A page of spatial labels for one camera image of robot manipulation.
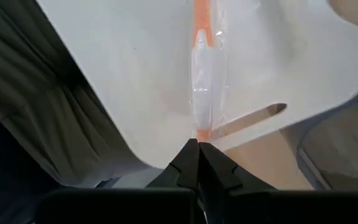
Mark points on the orange toothbrush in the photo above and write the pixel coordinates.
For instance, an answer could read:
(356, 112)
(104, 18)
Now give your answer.
(202, 18)

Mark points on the grey fabric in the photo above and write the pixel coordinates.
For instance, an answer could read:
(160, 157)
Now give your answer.
(26, 93)

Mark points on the white plastic bin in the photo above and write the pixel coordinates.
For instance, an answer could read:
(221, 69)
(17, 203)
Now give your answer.
(120, 77)

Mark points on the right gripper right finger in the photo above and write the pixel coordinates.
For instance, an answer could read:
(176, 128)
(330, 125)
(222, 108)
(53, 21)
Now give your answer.
(259, 207)

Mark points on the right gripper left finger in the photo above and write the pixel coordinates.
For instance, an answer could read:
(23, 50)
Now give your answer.
(120, 207)

